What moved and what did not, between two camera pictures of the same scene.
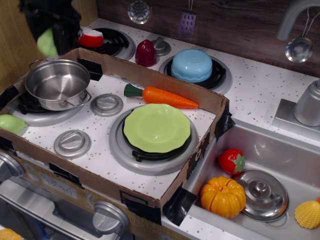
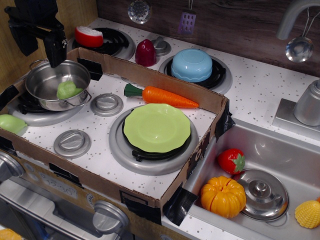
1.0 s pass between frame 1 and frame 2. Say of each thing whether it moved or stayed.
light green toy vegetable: stayed
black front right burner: stayed
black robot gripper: moved
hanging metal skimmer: stayed
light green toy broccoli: moved
